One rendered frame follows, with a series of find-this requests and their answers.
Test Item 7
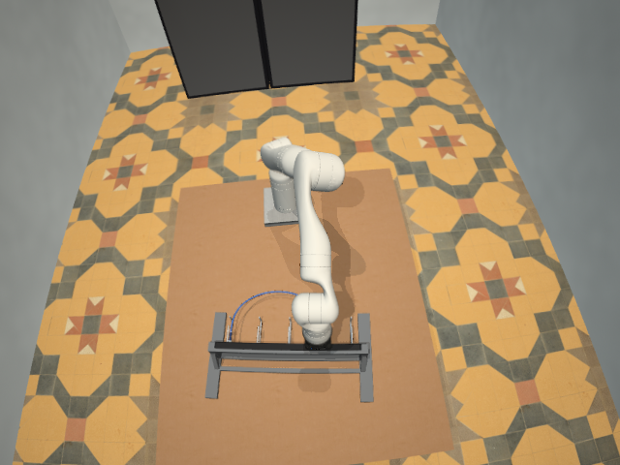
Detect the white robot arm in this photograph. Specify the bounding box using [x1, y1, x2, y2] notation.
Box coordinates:
[261, 138, 345, 338]

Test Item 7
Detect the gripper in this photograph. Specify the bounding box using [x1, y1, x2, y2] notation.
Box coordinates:
[302, 326, 332, 350]

